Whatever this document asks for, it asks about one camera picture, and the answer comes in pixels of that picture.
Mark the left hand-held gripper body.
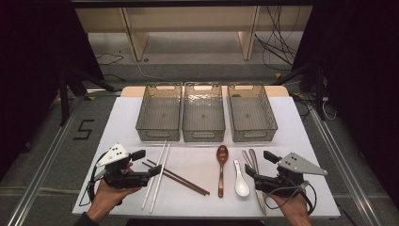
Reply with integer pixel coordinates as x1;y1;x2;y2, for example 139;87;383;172
93;143;153;190

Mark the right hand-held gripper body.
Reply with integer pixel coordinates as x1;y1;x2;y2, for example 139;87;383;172
253;152;328;199

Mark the white ceramic spoon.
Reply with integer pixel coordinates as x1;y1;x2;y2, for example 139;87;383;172
232;159;251;198

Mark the brown wooden spoon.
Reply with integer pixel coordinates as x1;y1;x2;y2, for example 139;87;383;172
215;144;230;199

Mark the smoky clear plastic bin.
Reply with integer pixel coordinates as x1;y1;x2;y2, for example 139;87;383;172
227;82;279;143
182;81;227;143
135;82;184;142

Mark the person's left hand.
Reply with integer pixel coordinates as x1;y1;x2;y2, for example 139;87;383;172
87;161;142;221

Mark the person's right hand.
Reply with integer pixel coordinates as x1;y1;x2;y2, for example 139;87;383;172
269;187;313;226

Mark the white table sheet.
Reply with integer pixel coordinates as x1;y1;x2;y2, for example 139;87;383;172
72;95;342;219

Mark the black tripod stand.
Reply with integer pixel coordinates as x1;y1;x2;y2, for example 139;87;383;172
57;65;119;126
272;59;327;121

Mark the black curtain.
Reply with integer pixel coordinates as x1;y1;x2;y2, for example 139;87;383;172
0;0;105;178
291;0;399;205

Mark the beige wooden desk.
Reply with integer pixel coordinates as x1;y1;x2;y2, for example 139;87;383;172
74;6;314;62

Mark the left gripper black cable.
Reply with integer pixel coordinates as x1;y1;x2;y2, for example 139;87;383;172
78;150;109;208

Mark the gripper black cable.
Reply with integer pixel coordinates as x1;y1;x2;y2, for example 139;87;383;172
78;150;109;208
264;181;318;217

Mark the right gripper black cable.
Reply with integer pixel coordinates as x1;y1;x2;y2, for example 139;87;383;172
264;181;318;217

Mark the short white cable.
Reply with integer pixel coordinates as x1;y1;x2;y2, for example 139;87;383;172
321;96;339;121

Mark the aluminium floor rail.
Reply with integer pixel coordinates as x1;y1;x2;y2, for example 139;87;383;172
309;105;382;226
8;89;123;226

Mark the white floor cable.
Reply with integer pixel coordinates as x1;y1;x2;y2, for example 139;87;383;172
119;46;166;82

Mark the thin black floor cable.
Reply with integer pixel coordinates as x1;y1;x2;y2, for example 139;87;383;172
94;51;125;83

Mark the black floor cable bundle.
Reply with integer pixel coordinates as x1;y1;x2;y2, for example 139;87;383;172
253;6;303;73

